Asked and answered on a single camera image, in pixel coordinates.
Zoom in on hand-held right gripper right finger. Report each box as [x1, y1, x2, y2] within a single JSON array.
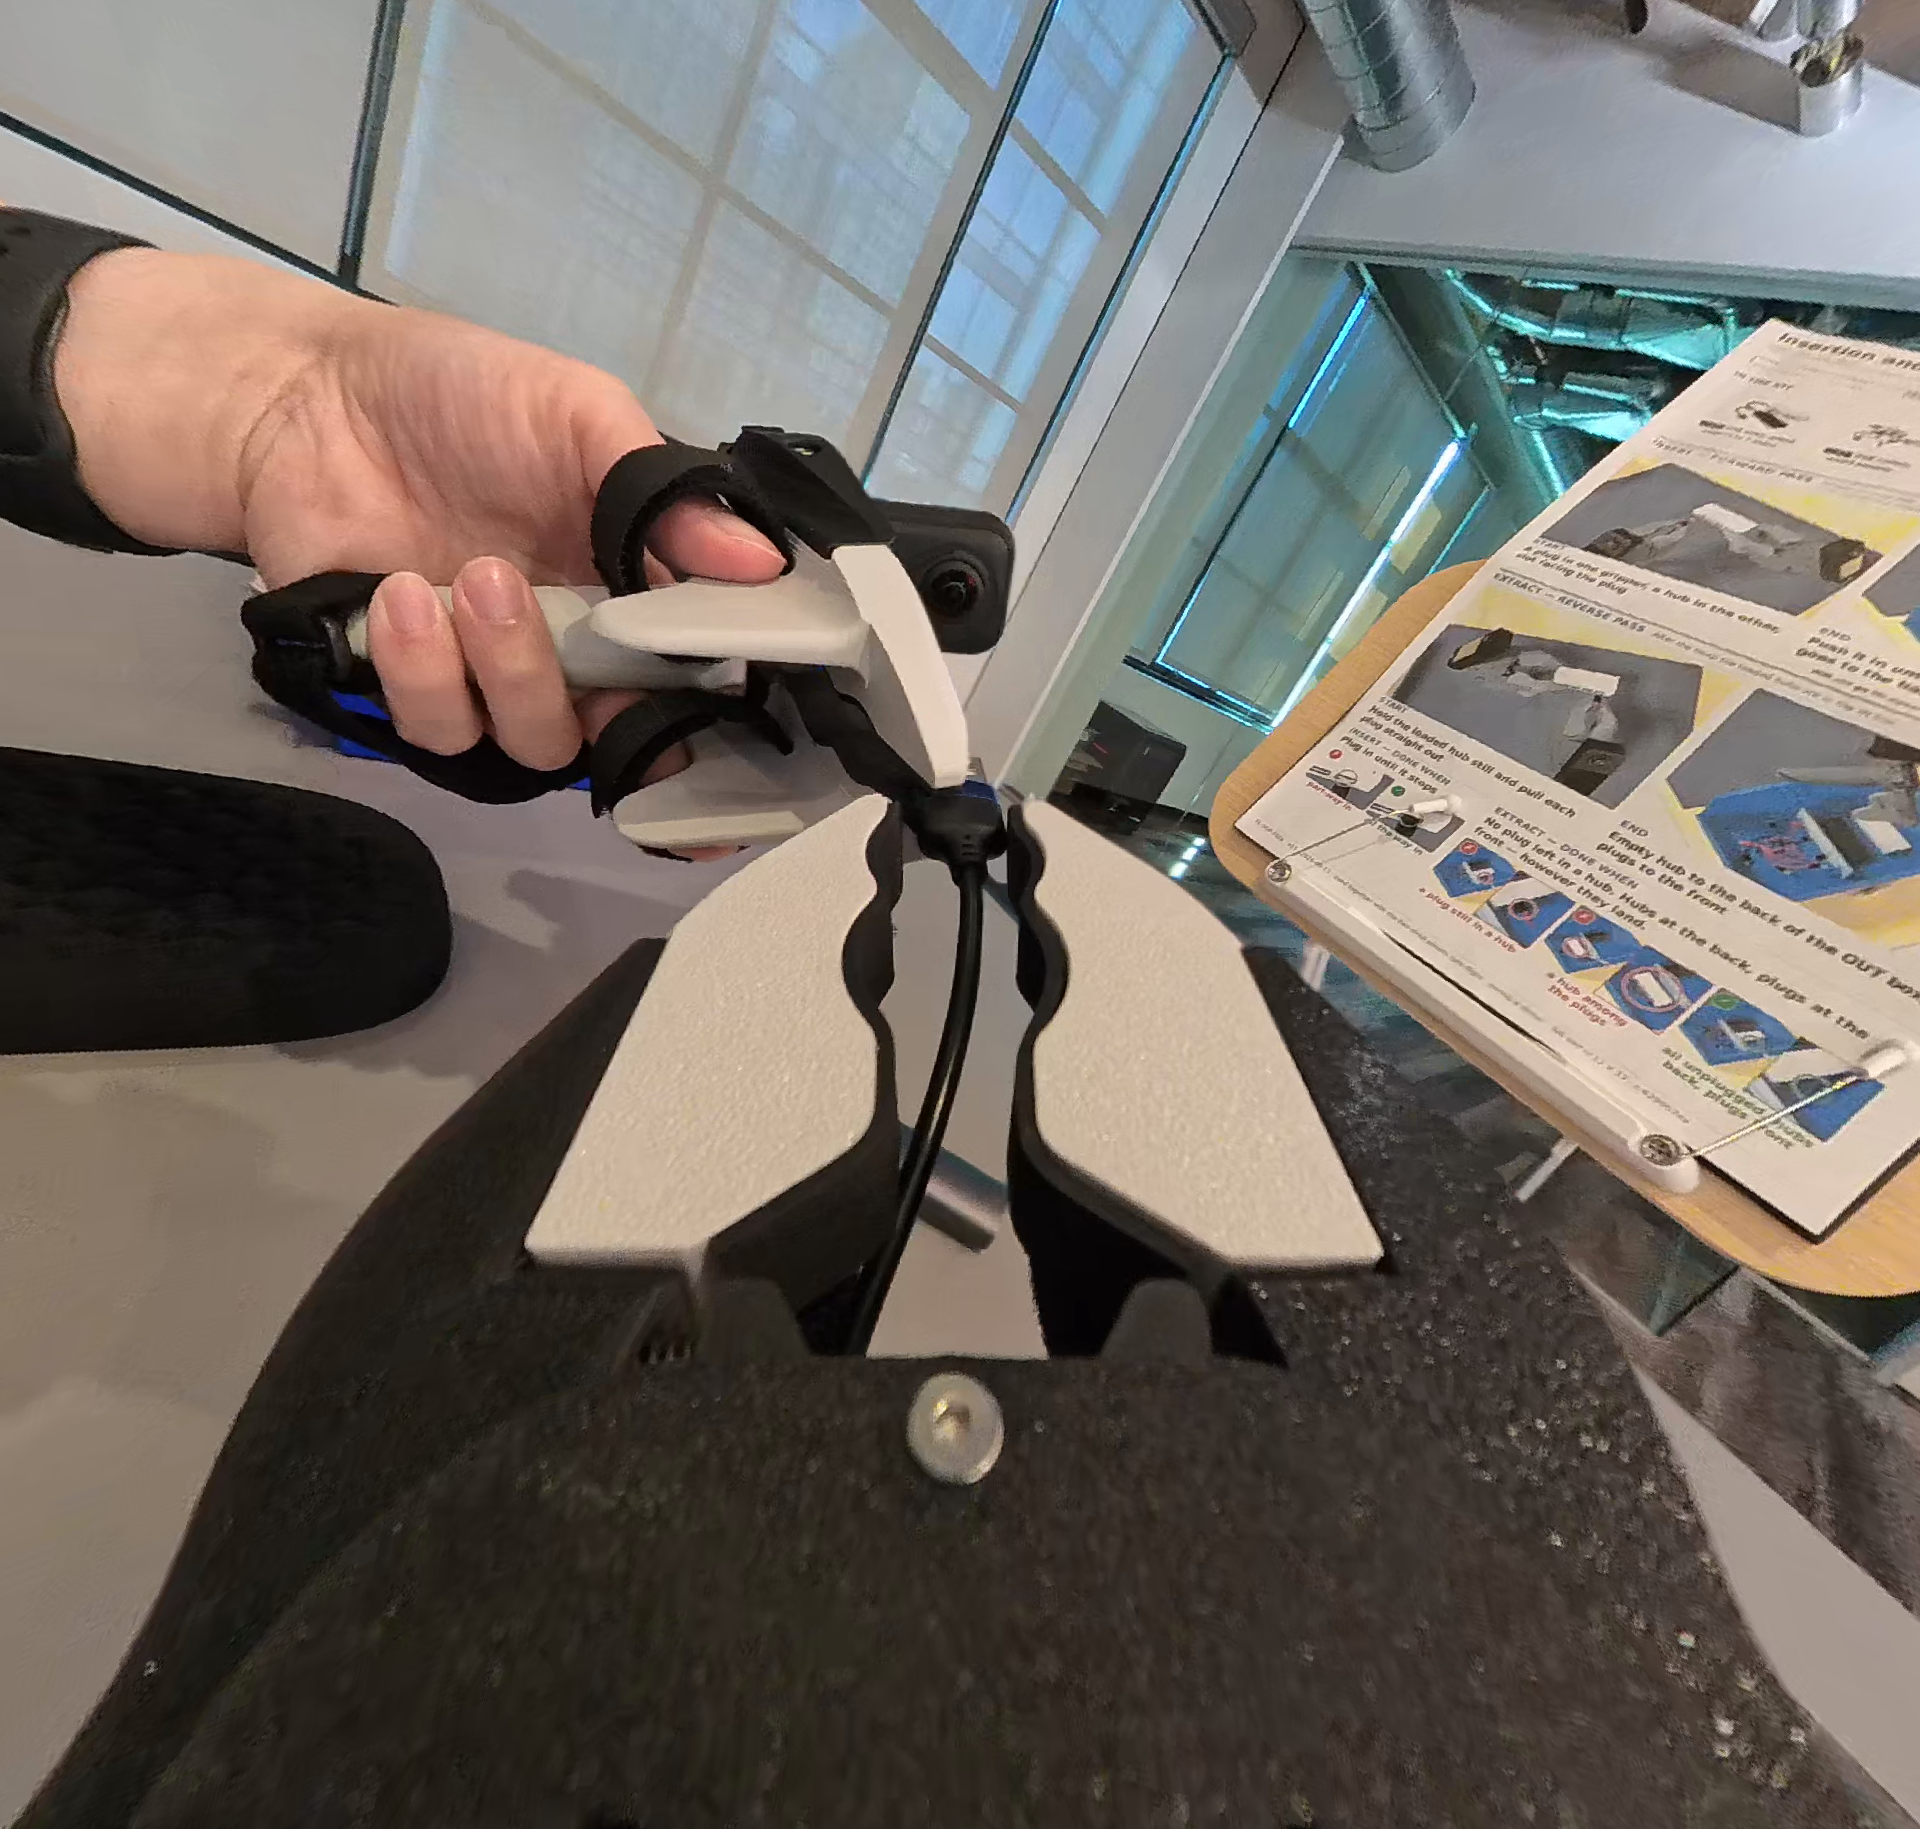
[[1002, 799, 1386, 1278]]

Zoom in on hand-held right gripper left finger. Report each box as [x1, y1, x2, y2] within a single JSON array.
[[525, 790, 909, 1278]]

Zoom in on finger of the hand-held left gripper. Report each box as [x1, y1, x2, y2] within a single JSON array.
[[809, 537, 973, 797]]

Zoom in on black usb cable blue plugs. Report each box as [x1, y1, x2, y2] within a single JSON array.
[[847, 771, 1004, 1354]]

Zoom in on person's left hand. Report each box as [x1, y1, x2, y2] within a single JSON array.
[[55, 246, 793, 871]]

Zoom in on black low cabinet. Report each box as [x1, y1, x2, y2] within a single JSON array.
[[1071, 699, 1188, 814]]

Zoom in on narrow side window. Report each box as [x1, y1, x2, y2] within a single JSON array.
[[1155, 267, 1491, 735]]

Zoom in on white stand with wooden board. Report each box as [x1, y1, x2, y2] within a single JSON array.
[[1208, 555, 1920, 1770]]

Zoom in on large gridded window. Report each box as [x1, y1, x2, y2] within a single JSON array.
[[343, 0, 1237, 511]]

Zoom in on black textured cushion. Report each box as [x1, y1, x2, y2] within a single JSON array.
[[0, 748, 454, 1059]]

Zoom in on printed instruction sheet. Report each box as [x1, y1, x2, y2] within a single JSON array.
[[1244, 317, 1920, 1237]]

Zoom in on black wristband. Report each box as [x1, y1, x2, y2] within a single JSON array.
[[0, 207, 160, 560]]

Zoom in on silver metal pipe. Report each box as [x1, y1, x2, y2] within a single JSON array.
[[1789, 0, 1873, 140]]

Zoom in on silver ventilation duct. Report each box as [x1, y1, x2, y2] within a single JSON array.
[[1257, 0, 1479, 176]]

